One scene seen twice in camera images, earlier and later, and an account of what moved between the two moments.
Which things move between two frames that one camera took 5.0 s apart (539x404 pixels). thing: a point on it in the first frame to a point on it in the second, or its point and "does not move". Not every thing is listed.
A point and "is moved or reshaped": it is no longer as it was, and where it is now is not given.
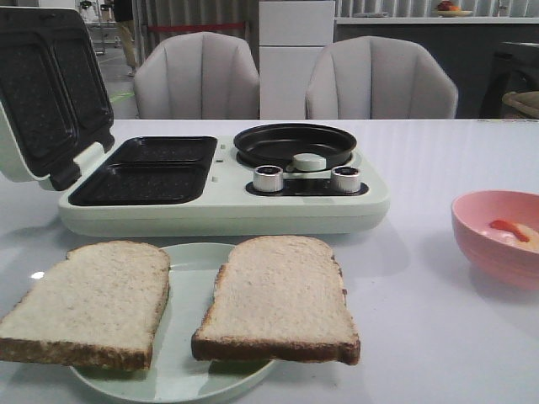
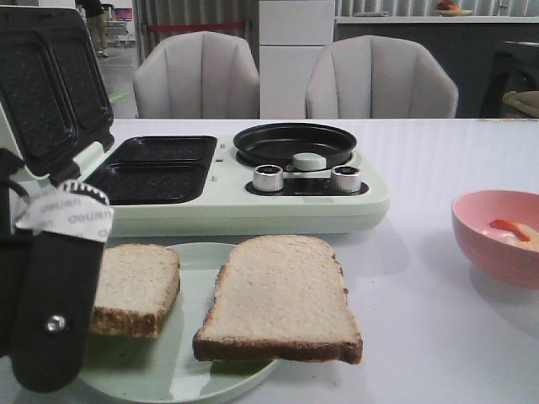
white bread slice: (99, 308) is moved or reshaped
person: (123, 15) to (97, 25)
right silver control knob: (345, 179) does not move
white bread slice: (278, 297) does not move
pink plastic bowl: (498, 231) does not move
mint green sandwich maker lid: (56, 98) does not move
